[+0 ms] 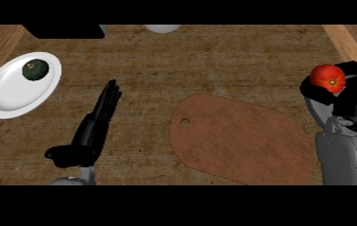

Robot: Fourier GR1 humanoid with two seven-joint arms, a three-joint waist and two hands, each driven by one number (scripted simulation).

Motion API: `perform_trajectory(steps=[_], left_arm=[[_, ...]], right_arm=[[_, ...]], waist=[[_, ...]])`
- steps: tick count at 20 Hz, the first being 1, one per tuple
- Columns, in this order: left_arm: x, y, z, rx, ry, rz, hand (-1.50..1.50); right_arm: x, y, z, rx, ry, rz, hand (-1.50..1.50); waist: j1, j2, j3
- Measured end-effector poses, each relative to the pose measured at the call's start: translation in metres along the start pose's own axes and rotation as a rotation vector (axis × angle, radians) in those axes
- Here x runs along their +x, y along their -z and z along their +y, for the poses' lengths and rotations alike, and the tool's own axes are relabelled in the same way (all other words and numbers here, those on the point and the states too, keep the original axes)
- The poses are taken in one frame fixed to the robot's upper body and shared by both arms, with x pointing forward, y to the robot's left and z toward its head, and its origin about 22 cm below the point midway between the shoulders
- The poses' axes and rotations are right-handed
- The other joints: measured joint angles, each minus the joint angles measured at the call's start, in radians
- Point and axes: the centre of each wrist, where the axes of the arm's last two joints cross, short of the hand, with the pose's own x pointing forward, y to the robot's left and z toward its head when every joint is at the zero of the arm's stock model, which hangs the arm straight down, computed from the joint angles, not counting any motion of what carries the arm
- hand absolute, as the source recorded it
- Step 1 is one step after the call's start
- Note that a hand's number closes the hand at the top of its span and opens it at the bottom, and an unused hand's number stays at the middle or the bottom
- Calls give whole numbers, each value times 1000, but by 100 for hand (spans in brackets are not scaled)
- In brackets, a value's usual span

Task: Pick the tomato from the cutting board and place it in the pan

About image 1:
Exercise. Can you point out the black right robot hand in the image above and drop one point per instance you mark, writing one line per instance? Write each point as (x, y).
(345, 100)

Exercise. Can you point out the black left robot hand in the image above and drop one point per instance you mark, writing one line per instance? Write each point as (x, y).
(94, 125)

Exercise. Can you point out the red tomato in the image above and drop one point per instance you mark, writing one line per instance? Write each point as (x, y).
(327, 78)

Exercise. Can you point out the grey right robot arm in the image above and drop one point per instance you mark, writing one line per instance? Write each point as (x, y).
(336, 151)

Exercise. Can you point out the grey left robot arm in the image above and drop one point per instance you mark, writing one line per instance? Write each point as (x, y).
(77, 177)

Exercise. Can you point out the white pan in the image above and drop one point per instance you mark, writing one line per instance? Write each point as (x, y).
(22, 88)

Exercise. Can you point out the brown wooden cutting board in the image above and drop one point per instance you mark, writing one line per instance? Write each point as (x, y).
(242, 141)

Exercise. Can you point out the pale wooden strip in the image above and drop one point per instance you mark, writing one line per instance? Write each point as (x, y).
(341, 40)

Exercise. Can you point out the dark green avocado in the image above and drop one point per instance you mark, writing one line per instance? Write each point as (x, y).
(35, 69)

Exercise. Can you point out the black appliance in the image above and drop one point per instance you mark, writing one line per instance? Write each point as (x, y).
(65, 31)

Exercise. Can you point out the pale grey round container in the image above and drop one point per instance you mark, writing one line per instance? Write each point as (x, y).
(161, 28)

